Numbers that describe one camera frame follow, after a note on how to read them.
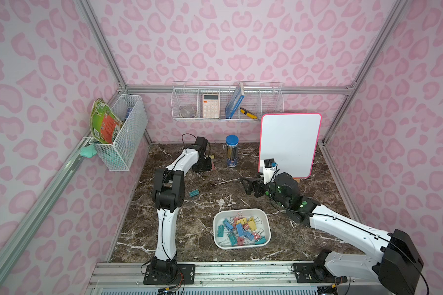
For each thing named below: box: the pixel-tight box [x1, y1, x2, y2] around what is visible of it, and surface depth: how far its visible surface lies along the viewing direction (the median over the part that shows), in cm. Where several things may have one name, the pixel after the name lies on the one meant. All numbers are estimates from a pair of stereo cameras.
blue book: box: [225, 82, 245, 121], surface depth 90 cm
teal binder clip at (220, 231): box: [217, 224, 225, 238], surface depth 85 cm
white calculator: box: [202, 93, 220, 118], surface depth 97 cm
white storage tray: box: [212, 208, 272, 250], surface depth 83 cm
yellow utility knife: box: [239, 107, 260, 120], surface depth 100 cm
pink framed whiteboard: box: [258, 113, 322, 179], surface depth 90 cm
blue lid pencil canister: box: [225, 134, 240, 168], surface depth 100 cm
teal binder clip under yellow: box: [188, 188, 200, 198], surface depth 98 cm
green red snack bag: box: [89, 98, 123, 145], surface depth 74 cm
